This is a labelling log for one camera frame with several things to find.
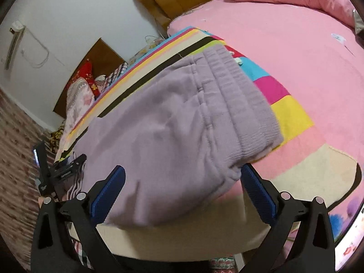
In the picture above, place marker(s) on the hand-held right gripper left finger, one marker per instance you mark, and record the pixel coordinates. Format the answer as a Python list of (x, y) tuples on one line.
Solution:
[(108, 196)]

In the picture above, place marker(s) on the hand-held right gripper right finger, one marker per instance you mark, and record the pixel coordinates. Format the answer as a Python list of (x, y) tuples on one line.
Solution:
[(259, 194)]

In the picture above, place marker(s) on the lavender pants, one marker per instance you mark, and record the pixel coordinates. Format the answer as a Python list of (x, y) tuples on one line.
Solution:
[(170, 133)]

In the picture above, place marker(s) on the person's left hand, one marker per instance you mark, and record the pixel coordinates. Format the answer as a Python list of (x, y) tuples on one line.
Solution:
[(41, 202)]

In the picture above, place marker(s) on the floral pleated curtain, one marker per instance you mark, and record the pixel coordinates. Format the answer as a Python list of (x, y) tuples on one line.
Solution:
[(17, 162)]

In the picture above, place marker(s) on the gold brown floral pillow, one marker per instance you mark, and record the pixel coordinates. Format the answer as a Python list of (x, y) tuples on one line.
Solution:
[(57, 138)]

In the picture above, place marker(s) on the pink floral white quilt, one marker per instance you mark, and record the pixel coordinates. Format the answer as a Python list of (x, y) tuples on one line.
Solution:
[(78, 102)]

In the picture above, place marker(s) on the colourful striped sheet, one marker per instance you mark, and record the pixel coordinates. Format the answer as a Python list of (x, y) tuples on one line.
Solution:
[(290, 119)]

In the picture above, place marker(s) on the colourful flower print cloth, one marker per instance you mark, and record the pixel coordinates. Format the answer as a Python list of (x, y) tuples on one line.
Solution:
[(347, 233)]

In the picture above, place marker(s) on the red floral pillow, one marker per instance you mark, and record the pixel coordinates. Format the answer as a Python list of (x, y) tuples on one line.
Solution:
[(89, 76)]

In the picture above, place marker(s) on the red black plaid sheet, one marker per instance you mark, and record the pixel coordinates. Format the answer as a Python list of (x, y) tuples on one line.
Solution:
[(115, 75)]

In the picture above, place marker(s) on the brown wooden headboard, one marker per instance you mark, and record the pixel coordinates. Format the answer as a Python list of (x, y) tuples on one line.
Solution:
[(102, 54)]

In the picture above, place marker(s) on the pink bed sheet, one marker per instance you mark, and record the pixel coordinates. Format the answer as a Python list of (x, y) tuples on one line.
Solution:
[(298, 62)]

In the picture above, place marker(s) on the white wall air conditioner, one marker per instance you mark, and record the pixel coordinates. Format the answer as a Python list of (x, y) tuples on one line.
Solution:
[(14, 44)]

